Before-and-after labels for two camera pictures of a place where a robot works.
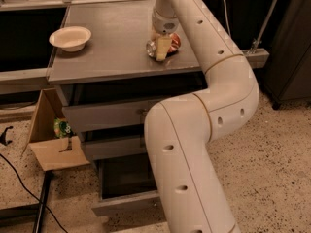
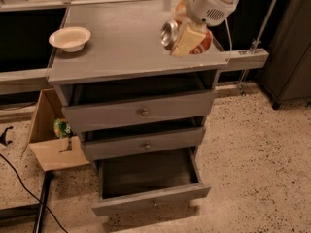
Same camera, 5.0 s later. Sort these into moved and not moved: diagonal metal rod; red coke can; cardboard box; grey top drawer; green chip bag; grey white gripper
Moved: red coke can; grey white gripper
Not moved: grey top drawer; green chip bag; cardboard box; diagonal metal rod
